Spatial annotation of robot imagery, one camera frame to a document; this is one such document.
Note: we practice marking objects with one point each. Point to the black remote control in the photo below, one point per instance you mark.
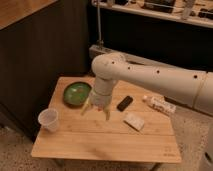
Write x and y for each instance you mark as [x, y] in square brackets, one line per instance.
[124, 103]

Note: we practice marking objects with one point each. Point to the metal vertical pole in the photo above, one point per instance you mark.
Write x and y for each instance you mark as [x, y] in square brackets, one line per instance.
[100, 40]

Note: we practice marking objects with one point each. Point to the wooden folding table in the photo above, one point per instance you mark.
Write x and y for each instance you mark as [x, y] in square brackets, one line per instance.
[91, 137]

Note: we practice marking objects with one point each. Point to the dark wooden cabinet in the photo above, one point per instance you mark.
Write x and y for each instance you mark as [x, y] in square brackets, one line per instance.
[34, 53]

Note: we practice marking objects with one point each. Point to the white rectangular box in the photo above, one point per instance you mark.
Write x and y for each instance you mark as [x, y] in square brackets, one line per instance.
[134, 121]

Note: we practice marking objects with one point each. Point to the cluttered background shelf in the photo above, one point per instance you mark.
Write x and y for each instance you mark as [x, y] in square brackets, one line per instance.
[192, 12]

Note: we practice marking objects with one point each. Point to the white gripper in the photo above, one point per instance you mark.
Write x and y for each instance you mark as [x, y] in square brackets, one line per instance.
[101, 101]

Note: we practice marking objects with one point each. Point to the green ceramic bowl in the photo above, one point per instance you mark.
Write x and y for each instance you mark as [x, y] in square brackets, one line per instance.
[76, 93]

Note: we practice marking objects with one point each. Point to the translucent white cup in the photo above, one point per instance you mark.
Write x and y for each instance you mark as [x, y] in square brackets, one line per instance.
[48, 119]

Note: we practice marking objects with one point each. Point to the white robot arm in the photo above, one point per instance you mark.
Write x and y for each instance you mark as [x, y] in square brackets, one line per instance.
[192, 88]

